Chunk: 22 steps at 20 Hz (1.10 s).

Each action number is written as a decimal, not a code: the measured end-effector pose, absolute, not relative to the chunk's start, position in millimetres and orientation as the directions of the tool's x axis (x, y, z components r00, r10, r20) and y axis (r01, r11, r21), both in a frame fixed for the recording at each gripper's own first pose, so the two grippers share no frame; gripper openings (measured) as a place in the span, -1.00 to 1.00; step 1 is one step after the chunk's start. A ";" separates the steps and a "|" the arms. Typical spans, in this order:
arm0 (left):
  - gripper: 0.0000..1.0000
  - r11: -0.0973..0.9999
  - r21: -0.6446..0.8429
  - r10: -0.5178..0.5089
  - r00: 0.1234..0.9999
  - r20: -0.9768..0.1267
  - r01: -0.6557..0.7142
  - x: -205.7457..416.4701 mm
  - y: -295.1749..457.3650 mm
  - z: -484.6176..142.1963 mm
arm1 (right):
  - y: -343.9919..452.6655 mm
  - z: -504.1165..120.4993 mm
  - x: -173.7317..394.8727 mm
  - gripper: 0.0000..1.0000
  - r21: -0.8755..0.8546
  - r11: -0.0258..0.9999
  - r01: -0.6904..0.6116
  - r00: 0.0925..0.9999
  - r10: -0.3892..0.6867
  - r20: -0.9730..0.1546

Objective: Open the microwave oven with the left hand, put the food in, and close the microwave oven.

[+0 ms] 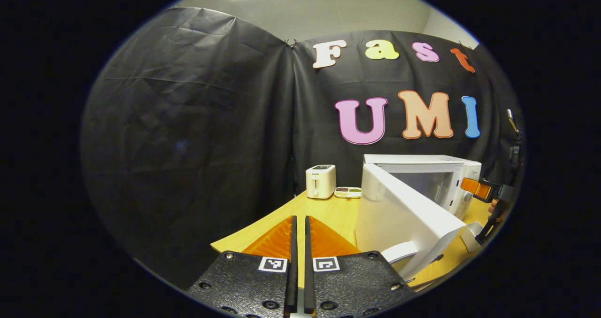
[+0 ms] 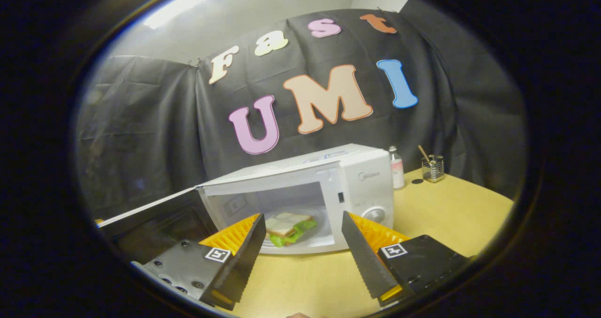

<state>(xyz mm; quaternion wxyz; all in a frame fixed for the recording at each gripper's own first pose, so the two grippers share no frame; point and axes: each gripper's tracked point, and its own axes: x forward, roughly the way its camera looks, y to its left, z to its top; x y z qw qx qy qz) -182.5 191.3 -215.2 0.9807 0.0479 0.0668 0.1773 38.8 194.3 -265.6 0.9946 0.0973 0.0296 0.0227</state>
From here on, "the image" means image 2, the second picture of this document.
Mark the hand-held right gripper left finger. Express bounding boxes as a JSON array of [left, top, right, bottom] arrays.
[[131, 213, 266, 310]]

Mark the clear glass holder cup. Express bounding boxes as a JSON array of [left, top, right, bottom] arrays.
[[421, 155, 445, 183]]

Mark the lettuce sandwich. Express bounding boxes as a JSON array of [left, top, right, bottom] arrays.
[[265, 212, 318, 248]]

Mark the black backdrop cloth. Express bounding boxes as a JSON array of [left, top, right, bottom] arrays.
[[75, 0, 526, 225]]

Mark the white microwave oven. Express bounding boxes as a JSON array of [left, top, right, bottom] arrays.
[[96, 143, 395, 271]]

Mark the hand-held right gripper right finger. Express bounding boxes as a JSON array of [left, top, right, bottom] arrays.
[[341, 211, 470, 308]]

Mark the small pink label bottle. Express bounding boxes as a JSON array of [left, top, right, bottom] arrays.
[[389, 146, 405, 190]]

